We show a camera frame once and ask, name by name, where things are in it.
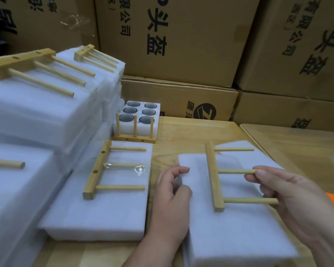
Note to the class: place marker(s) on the person's right hand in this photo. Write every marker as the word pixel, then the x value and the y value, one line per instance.
pixel 306 205

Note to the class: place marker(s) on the stack of white foam trays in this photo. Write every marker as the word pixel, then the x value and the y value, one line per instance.
pixel 155 111

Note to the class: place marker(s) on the stack of brown cardboard boxes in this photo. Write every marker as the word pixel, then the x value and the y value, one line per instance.
pixel 183 41

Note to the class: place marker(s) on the person's left hand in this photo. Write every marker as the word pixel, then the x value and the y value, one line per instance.
pixel 170 211

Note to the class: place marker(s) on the row of wooden peg racks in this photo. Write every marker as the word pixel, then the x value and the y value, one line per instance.
pixel 133 138

